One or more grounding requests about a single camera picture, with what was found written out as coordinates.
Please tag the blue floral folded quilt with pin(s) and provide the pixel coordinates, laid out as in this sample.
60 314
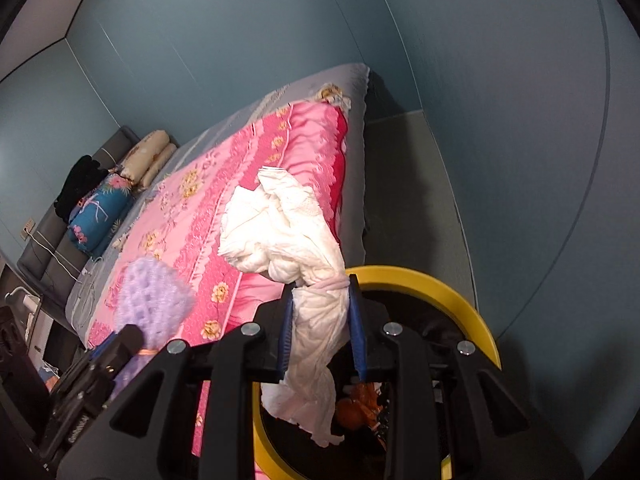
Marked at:
96 219

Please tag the orange snack wrapper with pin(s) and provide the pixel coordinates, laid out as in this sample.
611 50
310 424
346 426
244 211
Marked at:
362 406

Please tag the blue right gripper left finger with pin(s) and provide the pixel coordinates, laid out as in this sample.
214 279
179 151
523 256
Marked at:
286 309

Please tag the grey padded headboard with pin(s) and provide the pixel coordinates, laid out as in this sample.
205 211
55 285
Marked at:
50 263

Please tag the pink floral blanket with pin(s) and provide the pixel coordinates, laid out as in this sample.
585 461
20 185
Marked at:
238 223

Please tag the yellow rimmed black trash bin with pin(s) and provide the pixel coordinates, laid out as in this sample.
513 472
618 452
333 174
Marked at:
415 298

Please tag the white desk lamp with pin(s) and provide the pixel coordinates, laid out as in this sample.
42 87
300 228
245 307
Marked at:
24 306

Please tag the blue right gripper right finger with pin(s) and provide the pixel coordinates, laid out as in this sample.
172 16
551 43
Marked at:
357 333

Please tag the white tissue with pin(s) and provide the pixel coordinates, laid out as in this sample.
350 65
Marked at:
278 229

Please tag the beige folded quilt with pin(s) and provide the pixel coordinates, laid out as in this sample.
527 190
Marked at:
145 160

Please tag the black clothing pile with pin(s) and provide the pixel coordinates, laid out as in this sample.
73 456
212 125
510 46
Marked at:
85 176

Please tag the purple foam fruit net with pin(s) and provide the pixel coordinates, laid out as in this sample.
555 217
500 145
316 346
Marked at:
157 301

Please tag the grey striped bed sheet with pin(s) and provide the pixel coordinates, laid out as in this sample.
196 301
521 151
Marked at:
300 100

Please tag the wall power socket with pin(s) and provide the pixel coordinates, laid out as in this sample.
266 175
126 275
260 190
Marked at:
27 229

